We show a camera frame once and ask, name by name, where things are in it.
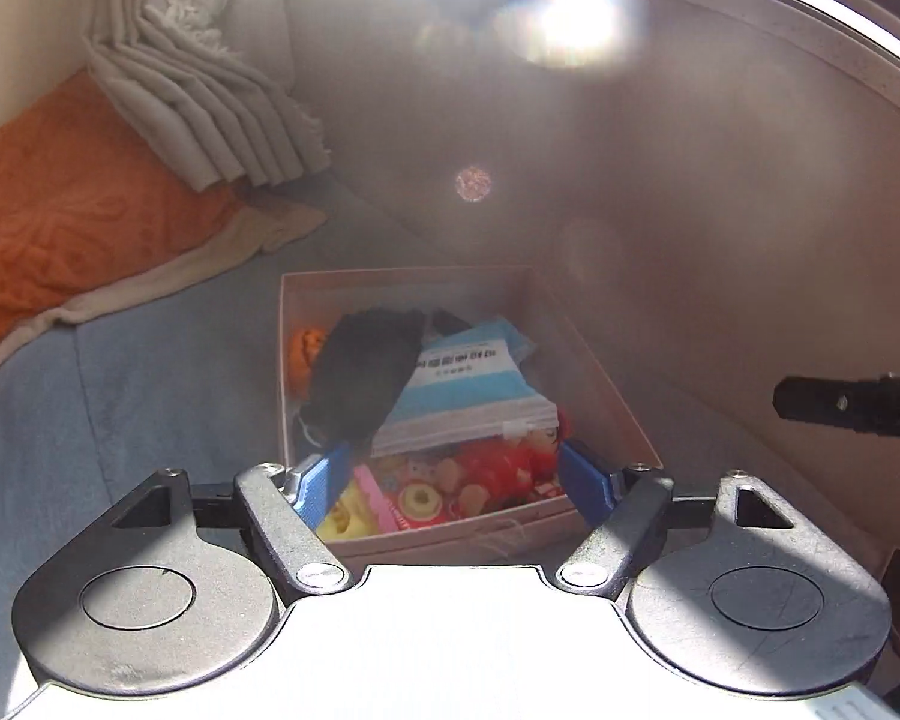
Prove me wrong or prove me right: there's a red doll figure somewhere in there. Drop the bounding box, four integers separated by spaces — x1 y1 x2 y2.
450 435 563 515

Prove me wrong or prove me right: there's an orange textured pillow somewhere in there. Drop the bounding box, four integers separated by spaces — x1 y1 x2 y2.
0 67 245 368

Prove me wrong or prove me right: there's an orange pumpkin toy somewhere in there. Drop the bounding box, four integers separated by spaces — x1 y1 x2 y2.
289 324 327 395

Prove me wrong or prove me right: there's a pink cardboard box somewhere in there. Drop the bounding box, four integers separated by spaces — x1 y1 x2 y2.
279 264 665 567

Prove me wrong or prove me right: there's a black plush toy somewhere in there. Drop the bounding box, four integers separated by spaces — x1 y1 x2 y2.
298 307 466 458

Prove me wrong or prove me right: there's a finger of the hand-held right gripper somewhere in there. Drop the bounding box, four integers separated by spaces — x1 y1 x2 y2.
772 375 900 441

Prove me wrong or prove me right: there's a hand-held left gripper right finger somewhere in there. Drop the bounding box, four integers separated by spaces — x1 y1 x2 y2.
556 441 796 601

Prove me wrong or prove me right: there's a yellow toy with bell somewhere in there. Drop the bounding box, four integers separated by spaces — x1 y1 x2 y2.
316 484 372 541

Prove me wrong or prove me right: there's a grey pleated curtain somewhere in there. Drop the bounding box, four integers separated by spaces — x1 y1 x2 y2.
82 0 331 192

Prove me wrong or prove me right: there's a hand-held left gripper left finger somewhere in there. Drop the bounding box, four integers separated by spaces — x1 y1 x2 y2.
112 444 355 601

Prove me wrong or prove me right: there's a beige towel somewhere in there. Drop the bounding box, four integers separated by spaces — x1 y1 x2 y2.
0 191 329 402

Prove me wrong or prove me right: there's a blue tissue packet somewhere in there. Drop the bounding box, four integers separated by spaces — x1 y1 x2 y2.
371 317 560 458

